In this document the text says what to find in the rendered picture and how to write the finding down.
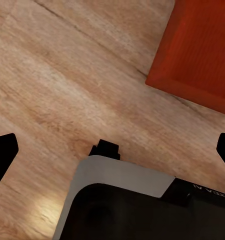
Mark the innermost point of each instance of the storage box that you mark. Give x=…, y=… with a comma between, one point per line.
x=190, y=60

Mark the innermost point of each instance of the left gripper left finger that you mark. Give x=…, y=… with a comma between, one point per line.
x=8, y=150

